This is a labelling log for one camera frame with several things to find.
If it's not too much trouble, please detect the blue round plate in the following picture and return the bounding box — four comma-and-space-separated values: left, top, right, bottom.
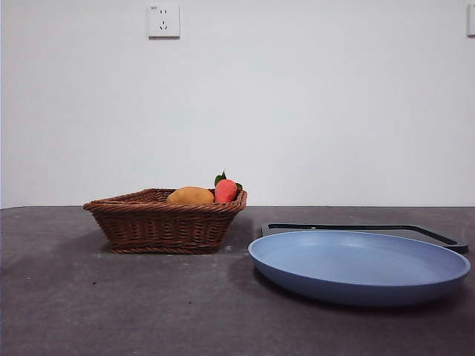
247, 229, 471, 307

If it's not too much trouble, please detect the orange carrot with green leaves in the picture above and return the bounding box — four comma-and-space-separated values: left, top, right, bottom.
214, 170, 244, 203

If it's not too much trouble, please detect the yellow-brown potato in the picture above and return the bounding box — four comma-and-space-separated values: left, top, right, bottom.
166, 185, 216, 205

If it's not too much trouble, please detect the brown wicker basket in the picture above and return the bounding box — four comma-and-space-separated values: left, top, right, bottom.
82, 188, 249, 255

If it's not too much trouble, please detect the black rectangular cutting board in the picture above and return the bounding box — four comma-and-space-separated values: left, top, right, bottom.
261, 222, 470, 254

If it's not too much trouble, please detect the white wall socket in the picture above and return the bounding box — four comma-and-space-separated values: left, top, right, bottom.
148, 4, 181, 40

